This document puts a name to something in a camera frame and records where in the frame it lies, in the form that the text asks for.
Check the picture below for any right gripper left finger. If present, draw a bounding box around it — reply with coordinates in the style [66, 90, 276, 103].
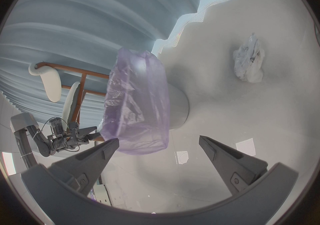
[47, 138, 119, 196]

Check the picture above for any purple plastic bag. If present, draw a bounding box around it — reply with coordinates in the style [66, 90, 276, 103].
[100, 47, 171, 156]

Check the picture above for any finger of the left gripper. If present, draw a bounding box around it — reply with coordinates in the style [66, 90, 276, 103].
[77, 126, 98, 137]
[85, 132, 101, 144]

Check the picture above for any white trash bin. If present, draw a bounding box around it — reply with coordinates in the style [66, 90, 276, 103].
[168, 82, 190, 130]

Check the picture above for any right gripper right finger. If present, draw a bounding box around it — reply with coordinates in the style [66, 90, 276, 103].
[199, 135, 268, 194]

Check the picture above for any white cushioned wooden chair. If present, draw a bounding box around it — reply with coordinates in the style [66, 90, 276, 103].
[28, 61, 111, 142]

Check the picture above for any crumpled white plastic wrapper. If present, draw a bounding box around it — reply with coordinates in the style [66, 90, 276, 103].
[233, 32, 265, 84]

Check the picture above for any black cable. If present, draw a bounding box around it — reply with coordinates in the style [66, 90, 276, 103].
[37, 118, 55, 140]

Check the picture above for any white curtain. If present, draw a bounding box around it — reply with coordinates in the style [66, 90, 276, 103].
[0, 0, 288, 136]

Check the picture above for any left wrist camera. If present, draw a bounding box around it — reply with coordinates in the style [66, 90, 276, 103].
[49, 117, 68, 136]

